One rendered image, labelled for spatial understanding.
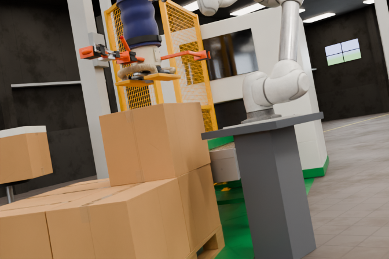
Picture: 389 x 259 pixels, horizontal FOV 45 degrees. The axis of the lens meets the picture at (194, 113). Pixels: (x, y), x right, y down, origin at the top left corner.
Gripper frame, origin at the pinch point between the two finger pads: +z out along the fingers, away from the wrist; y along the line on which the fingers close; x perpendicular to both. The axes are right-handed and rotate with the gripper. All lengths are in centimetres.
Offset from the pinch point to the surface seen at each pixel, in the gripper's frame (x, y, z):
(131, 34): 15.0, 18.9, 22.3
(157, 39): 23.2, 23.6, 9.9
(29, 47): 706, -185, 639
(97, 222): -65, 111, 14
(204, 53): 51, 34, -8
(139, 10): 16.3, 6.1, 15.5
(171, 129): -1, 78, 1
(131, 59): -2.6, 36.8, 16.3
